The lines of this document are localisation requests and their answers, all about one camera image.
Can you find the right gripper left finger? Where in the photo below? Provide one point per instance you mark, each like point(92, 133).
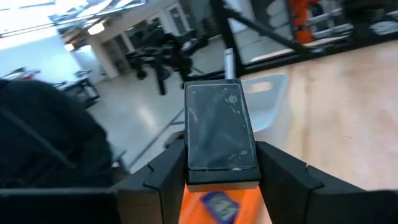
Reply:
point(161, 186)

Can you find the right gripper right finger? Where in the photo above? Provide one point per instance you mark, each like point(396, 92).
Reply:
point(289, 186)

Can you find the blue memory card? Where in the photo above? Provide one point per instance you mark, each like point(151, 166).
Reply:
point(221, 207)

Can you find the black box with screen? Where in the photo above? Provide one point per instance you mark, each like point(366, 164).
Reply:
point(219, 130)

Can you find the orange plastic basket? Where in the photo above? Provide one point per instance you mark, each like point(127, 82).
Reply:
point(192, 208)

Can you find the black background cart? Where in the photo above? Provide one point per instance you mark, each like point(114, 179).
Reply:
point(82, 88)

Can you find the person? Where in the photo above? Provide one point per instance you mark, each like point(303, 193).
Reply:
point(46, 133)

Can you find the black background workstation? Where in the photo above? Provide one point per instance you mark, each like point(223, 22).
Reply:
point(161, 53)

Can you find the silver metal bar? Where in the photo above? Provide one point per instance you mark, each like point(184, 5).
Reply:
point(229, 63)

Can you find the orange background machine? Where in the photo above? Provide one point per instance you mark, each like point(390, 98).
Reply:
point(301, 21)

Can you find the ceiling lamp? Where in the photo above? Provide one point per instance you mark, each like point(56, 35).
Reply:
point(69, 47)
point(96, 28)

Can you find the black aluminium table frame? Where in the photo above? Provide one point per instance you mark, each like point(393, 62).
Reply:
point(227, 37)

